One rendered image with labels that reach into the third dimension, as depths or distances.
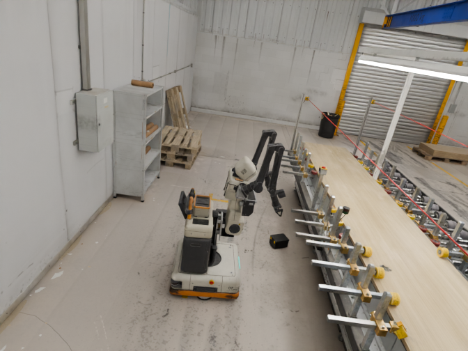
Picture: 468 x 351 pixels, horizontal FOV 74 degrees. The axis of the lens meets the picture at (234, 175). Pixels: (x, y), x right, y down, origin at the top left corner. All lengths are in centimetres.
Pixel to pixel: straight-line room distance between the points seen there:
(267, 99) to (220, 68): 178
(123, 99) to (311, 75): 729
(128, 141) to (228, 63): 647
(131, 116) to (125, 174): 85
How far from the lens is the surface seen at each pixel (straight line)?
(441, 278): 295
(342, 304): 257
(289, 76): 1045
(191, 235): 281
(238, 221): 293
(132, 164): 454
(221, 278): 310
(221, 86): 1044
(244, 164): 269
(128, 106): 432
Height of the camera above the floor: 233
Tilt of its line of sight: 23 degrees down
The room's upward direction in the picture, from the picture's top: 9 degrees clockwise
